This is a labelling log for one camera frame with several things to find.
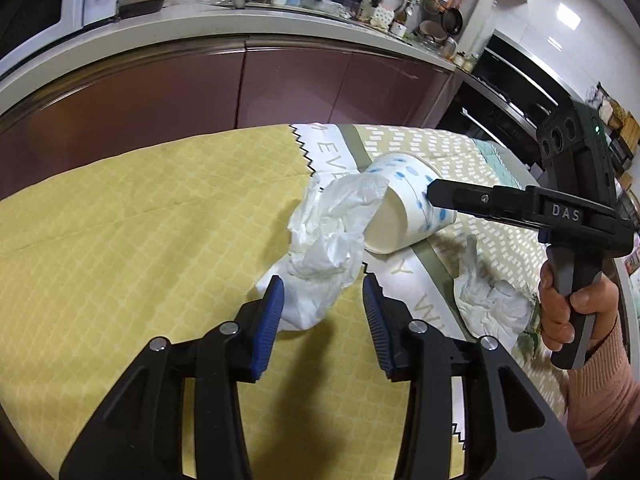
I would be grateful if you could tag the black frying pan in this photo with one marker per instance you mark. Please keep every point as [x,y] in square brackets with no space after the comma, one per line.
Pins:
[452,21]

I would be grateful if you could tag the white tissue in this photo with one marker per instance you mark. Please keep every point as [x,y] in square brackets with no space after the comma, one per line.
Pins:
[490,305]
[325,240]

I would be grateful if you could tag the yellow patterned tablecloth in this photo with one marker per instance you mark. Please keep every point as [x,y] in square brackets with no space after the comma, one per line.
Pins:
[125,235]

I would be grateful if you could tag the black built-in oven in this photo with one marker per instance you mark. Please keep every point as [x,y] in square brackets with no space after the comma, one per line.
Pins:
[480,120]

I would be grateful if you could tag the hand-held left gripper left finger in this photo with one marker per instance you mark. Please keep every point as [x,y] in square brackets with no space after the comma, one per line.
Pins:
[265,330]

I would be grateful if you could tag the small seasoning jars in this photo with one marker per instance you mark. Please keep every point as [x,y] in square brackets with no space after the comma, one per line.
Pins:
[465,59]

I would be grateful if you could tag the stacked metal pots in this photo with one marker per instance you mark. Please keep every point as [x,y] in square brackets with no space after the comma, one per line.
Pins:
[431,32]

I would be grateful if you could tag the person's right hand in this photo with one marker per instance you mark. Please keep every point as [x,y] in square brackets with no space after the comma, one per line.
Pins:
[552,310]

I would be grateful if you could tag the white kitchen countertop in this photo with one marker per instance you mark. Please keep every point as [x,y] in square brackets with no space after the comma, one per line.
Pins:
[200,22]

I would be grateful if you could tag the maroon lower cabinets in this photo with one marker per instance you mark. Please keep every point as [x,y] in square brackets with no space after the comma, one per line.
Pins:
[300,85]

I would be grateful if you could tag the person's right forearm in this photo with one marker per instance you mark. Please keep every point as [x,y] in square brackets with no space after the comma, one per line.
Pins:
[605,400]

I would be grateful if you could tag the blue dotted paper cup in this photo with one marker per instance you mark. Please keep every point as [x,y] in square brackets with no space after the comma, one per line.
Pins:
[400,225]

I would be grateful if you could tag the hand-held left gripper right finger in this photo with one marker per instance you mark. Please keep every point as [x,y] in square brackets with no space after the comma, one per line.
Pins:
[377,325]

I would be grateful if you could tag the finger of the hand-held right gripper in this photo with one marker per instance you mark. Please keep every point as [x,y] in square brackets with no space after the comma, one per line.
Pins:
[470,199]

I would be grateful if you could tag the white dotted utensil holder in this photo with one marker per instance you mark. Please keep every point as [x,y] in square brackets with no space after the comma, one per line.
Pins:
[384,15]

